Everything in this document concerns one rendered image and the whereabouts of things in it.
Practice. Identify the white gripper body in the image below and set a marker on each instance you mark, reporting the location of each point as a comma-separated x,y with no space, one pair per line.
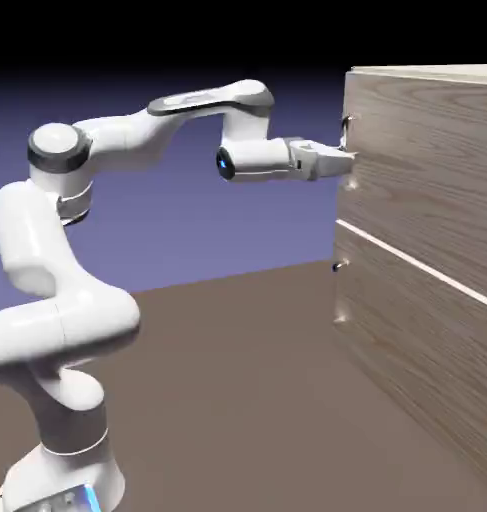
330,161

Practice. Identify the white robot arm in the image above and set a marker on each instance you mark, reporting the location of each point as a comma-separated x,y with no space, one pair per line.
67,304

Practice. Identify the wood cabinet door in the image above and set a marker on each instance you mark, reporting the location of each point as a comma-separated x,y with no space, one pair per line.
419,168
411,344

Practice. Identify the light wood cabinet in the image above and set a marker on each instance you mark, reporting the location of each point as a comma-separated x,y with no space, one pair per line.
427,240

